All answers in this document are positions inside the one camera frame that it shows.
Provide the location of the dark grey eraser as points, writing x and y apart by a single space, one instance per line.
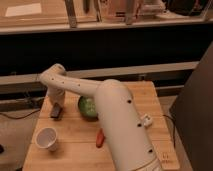
56 111

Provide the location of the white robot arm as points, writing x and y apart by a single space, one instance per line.
129 144

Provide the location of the green bowl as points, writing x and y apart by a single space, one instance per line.
86 107

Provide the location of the orange carrot toy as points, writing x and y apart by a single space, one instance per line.
100 139

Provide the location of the white plastic toy object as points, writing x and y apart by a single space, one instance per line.
147 120

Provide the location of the dark panel at right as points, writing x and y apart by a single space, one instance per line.
193 113

